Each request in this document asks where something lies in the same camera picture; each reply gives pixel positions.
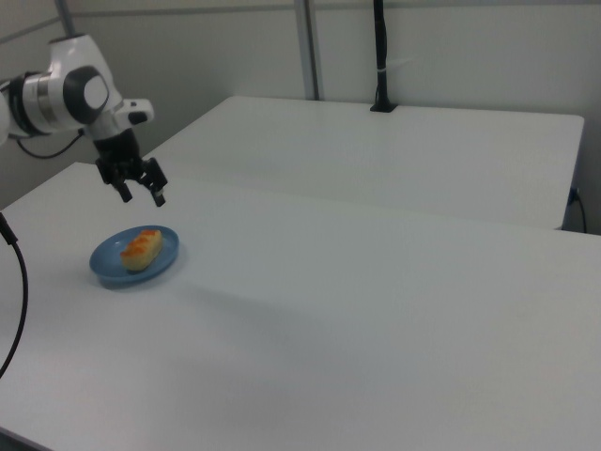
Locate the blue round plate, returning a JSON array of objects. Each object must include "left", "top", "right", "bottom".
[{"left": 88, "top": 224, "right": 181, "bottom": 290}]

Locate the black camera pole with clamp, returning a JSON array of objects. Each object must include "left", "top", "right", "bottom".
[{"left": 368, "top": 0, "right": 400, "bottom": 114}]

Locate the grey metal partition post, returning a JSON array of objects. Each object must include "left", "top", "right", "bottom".
[{"left": 294, "top": 0, "right": 326, "bottom": 101}]

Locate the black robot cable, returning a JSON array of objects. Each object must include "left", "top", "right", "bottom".
[{"left": 17, "top": 132, "right": 85, "bottom": 160}]

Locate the braided orange glazed bread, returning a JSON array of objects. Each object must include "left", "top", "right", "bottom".
[{"left": 120, "top": 228, "right": 164, "bottom": 274}]

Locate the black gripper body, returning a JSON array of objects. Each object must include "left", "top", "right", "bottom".
[{"left": 93, "top": 129, "right": 169, "bottom": 190}]

